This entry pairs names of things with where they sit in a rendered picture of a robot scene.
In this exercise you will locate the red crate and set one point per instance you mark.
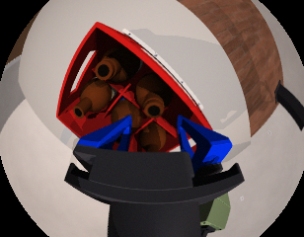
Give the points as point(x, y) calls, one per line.
point(100, 39)

